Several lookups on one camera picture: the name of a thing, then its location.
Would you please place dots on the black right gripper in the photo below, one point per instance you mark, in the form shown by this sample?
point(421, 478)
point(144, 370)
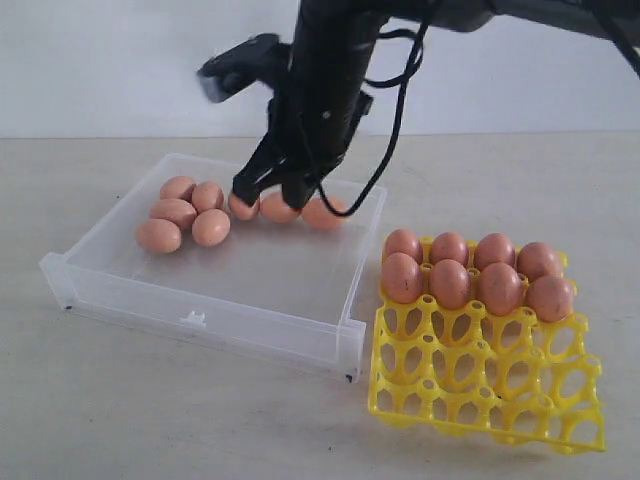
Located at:
point(329, 56)

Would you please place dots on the clear plastic drawer bin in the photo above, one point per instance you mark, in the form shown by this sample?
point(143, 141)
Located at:
point(284, 293)

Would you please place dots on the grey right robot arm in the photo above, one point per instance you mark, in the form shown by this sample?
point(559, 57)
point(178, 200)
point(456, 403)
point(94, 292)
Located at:
point(616, 21)

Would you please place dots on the yellow plastic egg tray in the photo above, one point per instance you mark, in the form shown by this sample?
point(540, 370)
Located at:
point(513, 377)

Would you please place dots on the brown egg row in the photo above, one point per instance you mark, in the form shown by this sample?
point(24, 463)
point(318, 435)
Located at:
point(211, 227)

